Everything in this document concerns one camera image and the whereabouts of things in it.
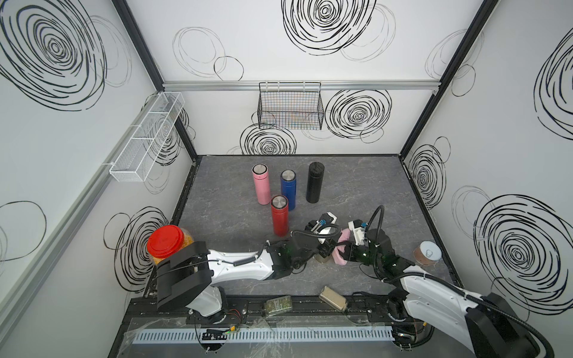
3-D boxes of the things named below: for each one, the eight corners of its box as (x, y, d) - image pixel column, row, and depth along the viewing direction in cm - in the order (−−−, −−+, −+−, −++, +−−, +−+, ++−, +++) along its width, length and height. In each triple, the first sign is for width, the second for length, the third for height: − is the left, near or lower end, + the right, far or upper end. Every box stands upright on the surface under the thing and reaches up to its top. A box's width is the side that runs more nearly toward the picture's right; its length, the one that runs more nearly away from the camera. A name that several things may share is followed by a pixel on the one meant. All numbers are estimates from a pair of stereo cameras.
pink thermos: (256, 206, 102) (250, 177, 86) (258, 193, 106) (252, 163, 90) (270, 206, 102) (266, 177, 86) (271, 193, 106) (267, 163, 90)
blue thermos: (282, 211, 101) (280, 180, 84) (282, 201, 105) (281, 169, 87) (294, 211, 101) (295, 180, 84) (294, 201, 105) (295, 169, 87)
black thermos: (306, 203, 103) (309, 173, 86) (305, 192, 107) (308, 161, 91) (319, 203, 103) (325, 173, 86) (318, 192, 107) (323, 161, 91)
